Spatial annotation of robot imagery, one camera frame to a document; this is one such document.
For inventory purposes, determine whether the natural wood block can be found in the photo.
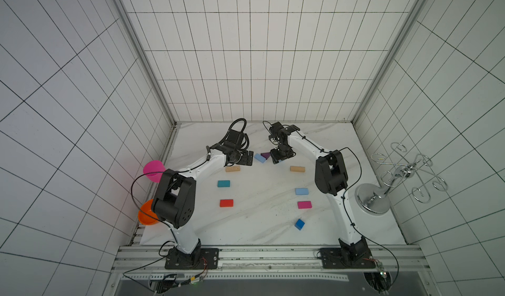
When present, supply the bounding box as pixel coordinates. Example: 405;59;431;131
225;165;241;172
290;166;306;172

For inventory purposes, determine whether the light blue block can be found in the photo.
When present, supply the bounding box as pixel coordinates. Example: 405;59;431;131
254;154;267;163
295;188;309;196

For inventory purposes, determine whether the teal block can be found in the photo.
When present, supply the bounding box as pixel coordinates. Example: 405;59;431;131
217;180;231;188

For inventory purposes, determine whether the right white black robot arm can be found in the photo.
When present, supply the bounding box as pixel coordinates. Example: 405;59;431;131
268;122;370;267

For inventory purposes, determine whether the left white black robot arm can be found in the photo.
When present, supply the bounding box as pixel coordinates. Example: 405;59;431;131
151;144;254;267

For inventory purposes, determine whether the red block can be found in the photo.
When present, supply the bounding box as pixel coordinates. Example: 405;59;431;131
220;199;234;208

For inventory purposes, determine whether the magenta block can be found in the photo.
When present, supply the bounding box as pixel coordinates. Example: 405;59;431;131
297;201;312;209

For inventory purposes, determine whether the magenta plastic goblet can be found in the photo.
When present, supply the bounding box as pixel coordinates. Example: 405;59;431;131
143;161;166;183

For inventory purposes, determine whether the dark blue cube block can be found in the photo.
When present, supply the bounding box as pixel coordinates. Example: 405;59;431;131
295;219;305;230

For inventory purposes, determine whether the orange plastic bowl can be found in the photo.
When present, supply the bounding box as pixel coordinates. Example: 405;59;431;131
138;200;159;226

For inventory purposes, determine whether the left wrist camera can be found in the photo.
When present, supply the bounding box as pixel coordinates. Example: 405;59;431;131
226;129;245;149

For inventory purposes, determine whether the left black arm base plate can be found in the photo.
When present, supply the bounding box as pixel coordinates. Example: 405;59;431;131
164;247;220;271

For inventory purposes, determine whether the chrome wire cup rack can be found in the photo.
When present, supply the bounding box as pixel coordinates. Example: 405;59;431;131
355;142;448;216

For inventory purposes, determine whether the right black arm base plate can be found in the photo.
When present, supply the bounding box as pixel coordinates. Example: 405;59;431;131
316;247;376;270

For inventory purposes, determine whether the aluminium mounting rail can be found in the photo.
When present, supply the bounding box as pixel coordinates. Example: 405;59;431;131
112;246;430;274

